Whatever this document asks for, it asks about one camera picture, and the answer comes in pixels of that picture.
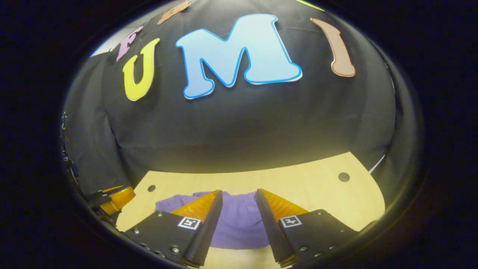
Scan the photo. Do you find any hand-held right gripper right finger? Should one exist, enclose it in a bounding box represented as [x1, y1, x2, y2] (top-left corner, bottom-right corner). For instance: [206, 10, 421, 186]
[255, 188, 360, 268]

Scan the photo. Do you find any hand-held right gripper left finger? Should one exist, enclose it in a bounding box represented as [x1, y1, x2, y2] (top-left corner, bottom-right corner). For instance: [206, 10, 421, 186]
[122, 189, 224, 267]

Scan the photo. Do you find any purple knit garment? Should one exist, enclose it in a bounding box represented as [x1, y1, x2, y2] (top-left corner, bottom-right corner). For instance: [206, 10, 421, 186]
[155, 191, 271, 250]

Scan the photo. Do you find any dark equipment rack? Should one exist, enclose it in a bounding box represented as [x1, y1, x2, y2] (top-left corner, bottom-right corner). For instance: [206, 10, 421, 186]
[60, 112, 79, 183]

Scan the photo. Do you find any black backdrop cloth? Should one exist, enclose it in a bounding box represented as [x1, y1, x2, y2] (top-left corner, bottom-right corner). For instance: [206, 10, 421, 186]
[62, 0, 422, 198]

